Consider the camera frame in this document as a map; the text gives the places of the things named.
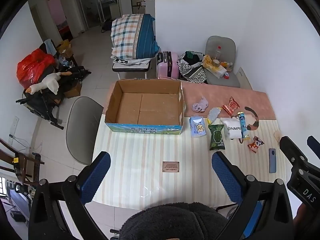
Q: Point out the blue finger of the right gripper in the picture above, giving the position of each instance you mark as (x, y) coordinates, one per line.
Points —
(314, 145)

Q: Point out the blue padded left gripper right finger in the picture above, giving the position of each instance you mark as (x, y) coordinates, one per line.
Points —
(229, 175)

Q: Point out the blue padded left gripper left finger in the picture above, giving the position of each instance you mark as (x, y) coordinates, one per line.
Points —
(92, 175)

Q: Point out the green snack packet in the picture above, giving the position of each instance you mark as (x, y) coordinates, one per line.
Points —
(216, 140)

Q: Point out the orange snack packet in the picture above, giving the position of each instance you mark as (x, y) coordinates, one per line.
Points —
(254, 146)

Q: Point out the blue tube snack pack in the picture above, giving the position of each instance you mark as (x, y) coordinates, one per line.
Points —
(244, 130)

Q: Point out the white ONMAX soft pack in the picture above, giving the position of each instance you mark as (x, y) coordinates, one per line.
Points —
(232, 128)

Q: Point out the blue cartoon tissue pack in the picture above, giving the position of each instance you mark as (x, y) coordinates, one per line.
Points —
(197, 126)

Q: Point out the silver scrubber with yellow trim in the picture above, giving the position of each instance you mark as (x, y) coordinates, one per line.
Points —
(213, 114)

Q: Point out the red snack packet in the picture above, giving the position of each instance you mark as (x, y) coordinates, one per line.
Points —
(231, 106)

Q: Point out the lilac soft cloth toy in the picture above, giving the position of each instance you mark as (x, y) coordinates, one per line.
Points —
(200, 106)

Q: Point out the blue smartphone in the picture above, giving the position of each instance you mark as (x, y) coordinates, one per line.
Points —
(272, 160)

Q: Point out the grey chair near table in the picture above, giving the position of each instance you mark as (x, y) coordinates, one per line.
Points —
(82, 127)

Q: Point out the black fuzzy hat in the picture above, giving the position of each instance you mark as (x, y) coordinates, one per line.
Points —
(174, 221)

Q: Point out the small brown label card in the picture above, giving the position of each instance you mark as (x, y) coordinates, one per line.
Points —
(171, 166)

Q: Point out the wooden chair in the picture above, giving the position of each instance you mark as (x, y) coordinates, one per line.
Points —
(19, 165)

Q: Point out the open cardboard box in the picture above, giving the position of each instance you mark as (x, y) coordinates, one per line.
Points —
(147, 106)

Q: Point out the small cardboard box on floor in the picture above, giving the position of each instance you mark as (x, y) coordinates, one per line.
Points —
(74, 91)

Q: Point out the black folding stand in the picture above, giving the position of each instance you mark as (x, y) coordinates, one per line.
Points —
(42, 104)

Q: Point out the white goose plush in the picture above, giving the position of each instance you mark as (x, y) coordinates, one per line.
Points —
(50, 82)

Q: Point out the red plastic bag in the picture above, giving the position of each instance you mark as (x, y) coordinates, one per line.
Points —
(30, 69)

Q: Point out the brown tape roll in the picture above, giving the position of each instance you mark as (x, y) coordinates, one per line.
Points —
(216, 63)

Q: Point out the patterned black white bag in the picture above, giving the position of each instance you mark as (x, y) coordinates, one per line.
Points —
(190, 65)

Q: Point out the pink suitcase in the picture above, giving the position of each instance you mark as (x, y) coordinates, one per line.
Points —
(167, 67)

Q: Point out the plastic bottle red cap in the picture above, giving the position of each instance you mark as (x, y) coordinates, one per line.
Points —
(218, 53)

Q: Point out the blue folded blanket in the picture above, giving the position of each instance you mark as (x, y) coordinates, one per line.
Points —
(147, 46)

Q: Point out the plaid folded quilt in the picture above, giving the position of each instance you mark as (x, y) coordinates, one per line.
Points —
(125, 33)

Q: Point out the grey chair by wall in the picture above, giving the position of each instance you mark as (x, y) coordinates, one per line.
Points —
(227, 60)

